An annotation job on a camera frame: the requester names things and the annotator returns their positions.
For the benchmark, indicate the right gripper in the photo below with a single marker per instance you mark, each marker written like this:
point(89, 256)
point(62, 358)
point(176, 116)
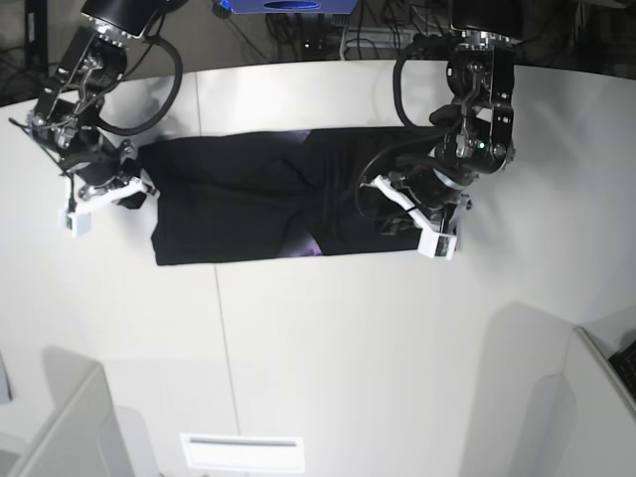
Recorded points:
point(105, 175)

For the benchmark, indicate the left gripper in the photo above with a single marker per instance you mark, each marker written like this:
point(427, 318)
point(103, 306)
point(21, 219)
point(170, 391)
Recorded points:
point(400, 202)

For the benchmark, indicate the black T-shirt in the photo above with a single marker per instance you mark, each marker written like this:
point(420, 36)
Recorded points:
point(267, 195)

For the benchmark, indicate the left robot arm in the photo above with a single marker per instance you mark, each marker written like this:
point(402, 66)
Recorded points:
point(469, 137)

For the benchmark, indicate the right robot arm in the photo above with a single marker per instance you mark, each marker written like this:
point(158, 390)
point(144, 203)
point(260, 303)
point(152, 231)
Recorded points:
point(66, 118)

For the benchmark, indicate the white power strip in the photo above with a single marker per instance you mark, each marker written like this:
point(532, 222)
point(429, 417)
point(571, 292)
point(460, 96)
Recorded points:
point(381, 38)

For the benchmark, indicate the white left bin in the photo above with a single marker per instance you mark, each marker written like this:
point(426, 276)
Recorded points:
point(84, 434)

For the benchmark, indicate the black keyboard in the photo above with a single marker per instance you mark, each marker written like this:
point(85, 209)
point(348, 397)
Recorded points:
point(624, 364)

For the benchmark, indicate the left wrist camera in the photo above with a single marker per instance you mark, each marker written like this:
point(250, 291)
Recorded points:
point(436, 245)

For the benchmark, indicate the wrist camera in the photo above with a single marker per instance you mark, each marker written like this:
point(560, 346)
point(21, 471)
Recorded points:
point(77, 224)
point(436, 245)

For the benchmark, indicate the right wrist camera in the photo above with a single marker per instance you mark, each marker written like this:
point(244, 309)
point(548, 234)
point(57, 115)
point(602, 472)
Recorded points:
point(77, 224)

